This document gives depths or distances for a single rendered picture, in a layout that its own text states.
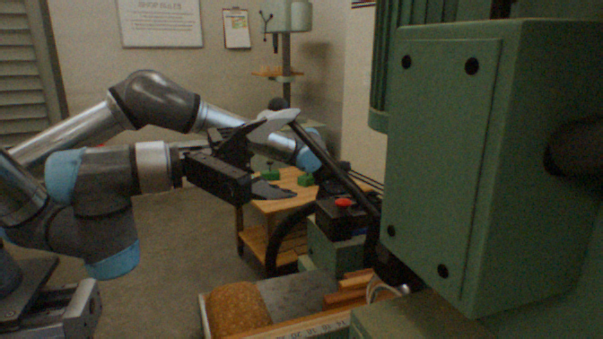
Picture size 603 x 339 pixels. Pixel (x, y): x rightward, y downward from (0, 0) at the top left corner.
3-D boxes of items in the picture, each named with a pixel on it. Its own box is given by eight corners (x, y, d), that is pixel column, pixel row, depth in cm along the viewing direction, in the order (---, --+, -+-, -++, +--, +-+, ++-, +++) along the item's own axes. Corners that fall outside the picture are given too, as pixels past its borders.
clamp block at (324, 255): (366, 242, 84) (369, 205, 81) (403, 276, 72) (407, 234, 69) (304, 255, 79) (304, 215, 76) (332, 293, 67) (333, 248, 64)
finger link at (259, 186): (288, 181, 69) (248, 159, 64) (300, 197, 64) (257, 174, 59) (278, 195, 69) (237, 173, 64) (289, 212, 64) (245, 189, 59)
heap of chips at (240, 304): (256, 283, 64) (255, 265, 63) (281, 342, 52) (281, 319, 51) (202, 295, 61) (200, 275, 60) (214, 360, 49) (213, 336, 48)
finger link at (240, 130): (258, 108, 56) (213, 145, 56) (261, 111, 55) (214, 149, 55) (276, 131, 59) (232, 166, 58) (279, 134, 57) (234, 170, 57)
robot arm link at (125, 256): (97, 248, 64) (84, 187, 60) (153, 259, 60) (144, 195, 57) (56, 275, 57) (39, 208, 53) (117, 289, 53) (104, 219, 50)
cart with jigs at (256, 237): (318, 231, 272) (319, 145, 252) (368, 272, 224) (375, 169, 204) (231, 254, 242) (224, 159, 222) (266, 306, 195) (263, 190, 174)
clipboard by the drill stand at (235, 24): (249, 47, 341) (247, 7, 330) (250, 47, 336) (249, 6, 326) (224, 47, 331) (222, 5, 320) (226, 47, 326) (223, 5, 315)
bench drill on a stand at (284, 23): (297, 189, 350) (297, 4, 301) (332, 214, 297) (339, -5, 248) (248, 198, 330) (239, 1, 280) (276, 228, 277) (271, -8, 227)
